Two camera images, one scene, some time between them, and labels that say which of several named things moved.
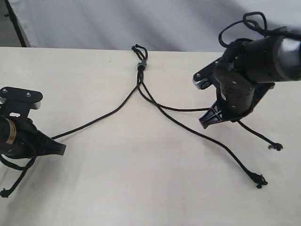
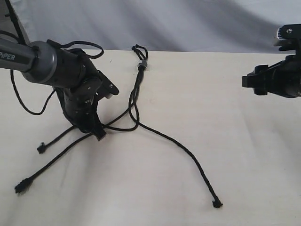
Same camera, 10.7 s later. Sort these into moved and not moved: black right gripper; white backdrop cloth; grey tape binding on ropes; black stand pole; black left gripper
Moved: black right gripper; black left gripper
Not moved: white backdrop cloth; grey tape binding on ropes; black stand pole
